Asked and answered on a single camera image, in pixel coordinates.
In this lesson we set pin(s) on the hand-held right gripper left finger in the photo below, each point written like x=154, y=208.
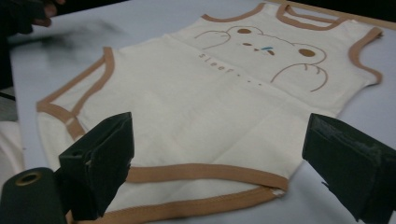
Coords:
x=96, y=165

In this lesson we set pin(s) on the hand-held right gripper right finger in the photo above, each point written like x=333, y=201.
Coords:
x=351, y=165

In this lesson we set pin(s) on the cream sleeveless bodysuit tan trim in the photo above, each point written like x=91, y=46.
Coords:
x=193, y=124

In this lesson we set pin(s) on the pale cloth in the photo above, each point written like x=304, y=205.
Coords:
x=9, y=155

